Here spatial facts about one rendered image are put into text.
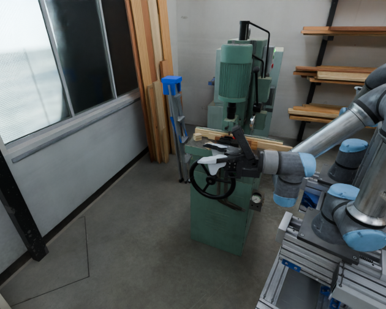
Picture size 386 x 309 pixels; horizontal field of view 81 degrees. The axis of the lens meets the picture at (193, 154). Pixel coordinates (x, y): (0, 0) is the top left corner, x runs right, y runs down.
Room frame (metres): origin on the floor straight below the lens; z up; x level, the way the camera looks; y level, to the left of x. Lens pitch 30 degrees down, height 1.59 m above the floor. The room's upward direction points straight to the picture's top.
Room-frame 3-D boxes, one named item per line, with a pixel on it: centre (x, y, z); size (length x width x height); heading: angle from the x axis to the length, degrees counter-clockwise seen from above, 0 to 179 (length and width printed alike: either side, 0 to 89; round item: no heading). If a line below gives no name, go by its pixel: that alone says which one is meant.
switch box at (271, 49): (1.63, -0.50, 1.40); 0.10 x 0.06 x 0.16; 156
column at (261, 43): (1.66, -0.36, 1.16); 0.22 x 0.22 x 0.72; 66
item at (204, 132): (1.40, -0.29, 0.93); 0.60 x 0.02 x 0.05; 66
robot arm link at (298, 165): (0.60, -0.32, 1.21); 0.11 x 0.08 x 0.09; 81
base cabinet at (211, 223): (1.51, -0.29, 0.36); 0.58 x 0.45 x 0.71; 156
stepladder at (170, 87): (2.27, 0.16, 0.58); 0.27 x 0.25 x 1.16; 72
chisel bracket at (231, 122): (1.41, -0.26, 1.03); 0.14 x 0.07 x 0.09; 156
